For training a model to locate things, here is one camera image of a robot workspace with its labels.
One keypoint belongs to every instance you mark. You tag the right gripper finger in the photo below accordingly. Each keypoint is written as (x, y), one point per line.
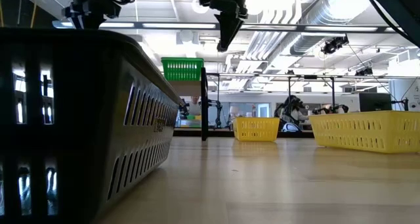
(234, 25)
(222, 33)

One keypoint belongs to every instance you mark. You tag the green plastic slotted basket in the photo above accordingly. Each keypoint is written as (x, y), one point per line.
(197, 69)

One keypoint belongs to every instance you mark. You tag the black plastic slotted basket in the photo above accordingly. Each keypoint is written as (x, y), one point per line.
(82, 119)

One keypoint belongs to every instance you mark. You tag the yellow plastic slotted basket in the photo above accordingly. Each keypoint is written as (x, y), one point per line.
(256, 138)
(361, 115)

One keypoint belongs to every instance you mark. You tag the black background robot arm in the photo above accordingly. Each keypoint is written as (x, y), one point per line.
(331, 109)
(217, 114)

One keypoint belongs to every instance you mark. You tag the overhead light bar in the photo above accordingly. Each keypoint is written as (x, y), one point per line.
(180, 26)

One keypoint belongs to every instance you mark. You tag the person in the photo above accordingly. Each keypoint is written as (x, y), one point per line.
(195, 107)
(292, 110)

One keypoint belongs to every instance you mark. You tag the white and blue bag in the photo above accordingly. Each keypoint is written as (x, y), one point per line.
(290, 128)

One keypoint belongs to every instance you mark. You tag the black computer monitor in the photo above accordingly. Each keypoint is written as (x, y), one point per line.
(375, 102)

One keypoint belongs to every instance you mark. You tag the black background rig frame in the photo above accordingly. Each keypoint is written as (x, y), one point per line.
(218, 86)
(333, 92)

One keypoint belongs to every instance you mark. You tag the silver ventilation duct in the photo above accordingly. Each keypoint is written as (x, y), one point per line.
(315, 41)

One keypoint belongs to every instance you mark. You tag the wooden shelf with black post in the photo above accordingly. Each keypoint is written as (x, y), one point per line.
(204, 119)

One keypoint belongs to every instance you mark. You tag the black ceiling camera rig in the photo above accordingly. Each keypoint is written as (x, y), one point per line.
(364, 72)
(333, 46)

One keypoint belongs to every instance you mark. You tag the black aluminium table frame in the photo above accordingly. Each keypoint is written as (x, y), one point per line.
(262, 133)

